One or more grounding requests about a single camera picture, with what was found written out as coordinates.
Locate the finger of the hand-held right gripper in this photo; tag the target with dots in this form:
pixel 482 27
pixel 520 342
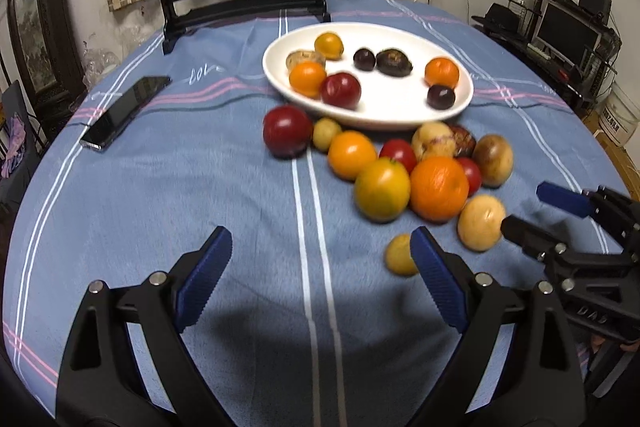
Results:
pixel 565 199
pixel 530 234

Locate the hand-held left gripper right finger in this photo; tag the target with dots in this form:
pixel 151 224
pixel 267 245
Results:
pixel 437 279

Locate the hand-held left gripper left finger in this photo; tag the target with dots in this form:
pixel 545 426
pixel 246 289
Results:
pixel 202 279

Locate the small yellow kumquat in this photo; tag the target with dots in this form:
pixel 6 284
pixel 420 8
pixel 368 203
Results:
pixel 397 254
pixel 326 134

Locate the yellow passion fruit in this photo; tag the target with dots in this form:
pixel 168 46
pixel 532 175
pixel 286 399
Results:
pixel 481 222

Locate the red plum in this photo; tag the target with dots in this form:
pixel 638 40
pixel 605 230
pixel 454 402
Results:
pixel 340 90
pixel 397 152
pixel 472 177
pixel 287 131

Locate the tan passion fruit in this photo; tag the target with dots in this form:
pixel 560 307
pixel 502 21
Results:
pixel 300 58
pixel 493 159

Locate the large orange mandarin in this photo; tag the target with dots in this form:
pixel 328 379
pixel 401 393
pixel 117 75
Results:
pixel 439 188
pixel 442 73

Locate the green-yellow mandarin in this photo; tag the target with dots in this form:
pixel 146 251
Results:
pixel 382 189

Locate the dark red-brown round fruit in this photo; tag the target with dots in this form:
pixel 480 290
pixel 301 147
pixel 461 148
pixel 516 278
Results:
pixel 464 141

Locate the pale striped round fruit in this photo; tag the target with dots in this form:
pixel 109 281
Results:
pixel 431 139

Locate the small orange mandarin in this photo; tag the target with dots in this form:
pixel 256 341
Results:
pixel 307 79
pixel 351 155

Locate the white oval plate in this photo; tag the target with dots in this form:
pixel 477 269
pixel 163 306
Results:
pixel 395 107

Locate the dark purple plum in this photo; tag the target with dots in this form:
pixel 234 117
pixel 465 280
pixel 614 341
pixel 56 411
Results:
pixel 364 59

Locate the yellow-orange mandarin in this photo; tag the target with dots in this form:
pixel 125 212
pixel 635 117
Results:
pixel 328 45

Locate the blue striped tablecloth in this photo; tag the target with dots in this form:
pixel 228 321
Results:
pixel 175 187

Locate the white plastic bucket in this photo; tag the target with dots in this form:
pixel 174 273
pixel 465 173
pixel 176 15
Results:
pixel 620 117

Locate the black computer desk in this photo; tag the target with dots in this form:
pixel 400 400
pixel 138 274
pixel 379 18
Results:
pixel 550 72

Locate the black computer monitor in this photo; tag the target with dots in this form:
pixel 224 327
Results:
pixel 565 29

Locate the black smartphone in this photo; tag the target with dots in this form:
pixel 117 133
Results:
pixel 125 112

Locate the black hat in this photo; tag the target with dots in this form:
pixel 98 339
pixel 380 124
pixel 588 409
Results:
pixel 500 18

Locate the purple cloth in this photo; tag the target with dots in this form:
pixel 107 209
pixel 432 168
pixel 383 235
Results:
pixel 12 147

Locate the clear plastic bag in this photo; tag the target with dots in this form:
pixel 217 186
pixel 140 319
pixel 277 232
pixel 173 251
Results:
pixel 100 59

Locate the dark wood framed painting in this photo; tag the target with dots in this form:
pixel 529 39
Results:
pixel 35 32

